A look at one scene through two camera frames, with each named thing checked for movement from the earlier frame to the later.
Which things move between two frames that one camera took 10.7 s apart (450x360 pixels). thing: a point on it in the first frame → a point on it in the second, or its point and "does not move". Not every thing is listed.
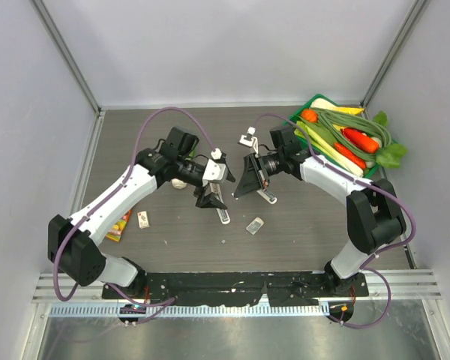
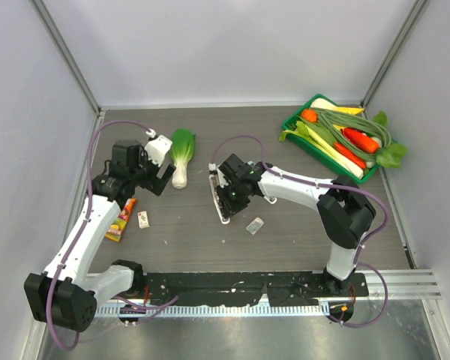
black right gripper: [255, 175] → [231, 208]
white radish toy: [322, 103] does not move
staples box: [143, 219] does not move
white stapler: [223, 213] does not move
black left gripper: [208, 200] → [155, 184]
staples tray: [255, 226] does not move
